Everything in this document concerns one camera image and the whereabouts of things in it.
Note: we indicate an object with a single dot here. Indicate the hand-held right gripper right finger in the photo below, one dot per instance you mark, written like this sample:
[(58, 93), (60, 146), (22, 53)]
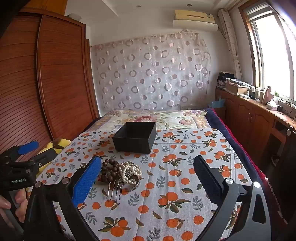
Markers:
[(205, 175)]

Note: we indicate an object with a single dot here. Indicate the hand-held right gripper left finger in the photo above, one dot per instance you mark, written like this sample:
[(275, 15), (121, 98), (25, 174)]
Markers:
[(86, 179)]

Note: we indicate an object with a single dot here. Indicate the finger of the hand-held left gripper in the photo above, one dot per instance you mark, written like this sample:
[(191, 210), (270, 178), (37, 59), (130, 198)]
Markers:
[(44, 160), (28, 147)]

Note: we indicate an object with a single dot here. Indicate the silver bangle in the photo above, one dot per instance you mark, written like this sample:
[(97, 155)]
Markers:
[(134, 186)]

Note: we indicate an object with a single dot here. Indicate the black square box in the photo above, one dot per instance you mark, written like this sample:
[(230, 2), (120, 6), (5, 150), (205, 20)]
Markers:
[(134, 143)]

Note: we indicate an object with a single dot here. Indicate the person's left hand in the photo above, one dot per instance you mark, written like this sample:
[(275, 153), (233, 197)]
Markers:
[(20, 199)]

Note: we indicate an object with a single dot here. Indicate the yellow plush toy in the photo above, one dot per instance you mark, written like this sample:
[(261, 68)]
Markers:
[(53, 144)]

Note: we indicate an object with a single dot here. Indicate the orange fruit print cloth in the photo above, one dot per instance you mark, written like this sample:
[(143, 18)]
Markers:
[(178, 162)]

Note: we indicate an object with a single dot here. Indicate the dark blue blanket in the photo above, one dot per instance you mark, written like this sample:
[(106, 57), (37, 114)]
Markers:
[(222, 126)]

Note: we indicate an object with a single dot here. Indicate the red blanket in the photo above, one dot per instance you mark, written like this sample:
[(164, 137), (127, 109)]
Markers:
[(263, 177)]

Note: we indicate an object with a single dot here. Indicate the floral pillow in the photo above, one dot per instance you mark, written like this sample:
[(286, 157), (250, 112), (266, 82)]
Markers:
[(172, 120)]

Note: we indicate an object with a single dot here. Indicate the long wooden cabinet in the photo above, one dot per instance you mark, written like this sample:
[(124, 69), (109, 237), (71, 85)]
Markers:
[(249, 118)]

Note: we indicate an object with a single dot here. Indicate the brown wooden wardrobe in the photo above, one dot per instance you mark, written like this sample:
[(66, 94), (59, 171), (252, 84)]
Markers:
[(57, 81)]

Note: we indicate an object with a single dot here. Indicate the blue bag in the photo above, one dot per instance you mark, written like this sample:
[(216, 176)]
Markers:
[(218, 103)]

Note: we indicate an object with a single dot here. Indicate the cardboard box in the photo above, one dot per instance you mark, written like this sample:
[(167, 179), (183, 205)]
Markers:
[(235, 90)]

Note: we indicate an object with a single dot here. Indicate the tissue box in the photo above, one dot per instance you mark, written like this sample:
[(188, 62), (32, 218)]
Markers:
[(271, 106)]

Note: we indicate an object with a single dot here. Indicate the white bottles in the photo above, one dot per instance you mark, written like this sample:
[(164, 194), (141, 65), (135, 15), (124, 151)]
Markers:
[(257, 93)]

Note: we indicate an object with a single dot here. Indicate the pile of dark clothes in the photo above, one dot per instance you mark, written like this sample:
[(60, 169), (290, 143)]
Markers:
[(223, 80)]

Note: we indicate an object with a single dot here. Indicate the folded patterned cloth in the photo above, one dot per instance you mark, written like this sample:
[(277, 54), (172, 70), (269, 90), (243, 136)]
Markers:
[(238, 82)]

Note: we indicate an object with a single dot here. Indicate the pink figurine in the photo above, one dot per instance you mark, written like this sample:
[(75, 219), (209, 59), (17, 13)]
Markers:
[(268, 95)]

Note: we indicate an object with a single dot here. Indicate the circle pattern lace curtain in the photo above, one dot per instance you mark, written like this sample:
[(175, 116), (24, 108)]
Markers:
[(150, 76)]

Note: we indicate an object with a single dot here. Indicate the tied window curtain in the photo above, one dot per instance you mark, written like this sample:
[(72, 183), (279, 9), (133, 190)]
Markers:
[(231, 41)]

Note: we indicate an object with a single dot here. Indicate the grey item on wardrobe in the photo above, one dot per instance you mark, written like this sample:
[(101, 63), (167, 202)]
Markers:
[(73, 16)]

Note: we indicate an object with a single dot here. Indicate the window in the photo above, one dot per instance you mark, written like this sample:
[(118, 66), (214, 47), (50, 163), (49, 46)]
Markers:
[(272, 53)]

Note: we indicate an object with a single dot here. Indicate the wall air conditioner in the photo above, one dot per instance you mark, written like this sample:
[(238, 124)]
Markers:
[(196, 23)]

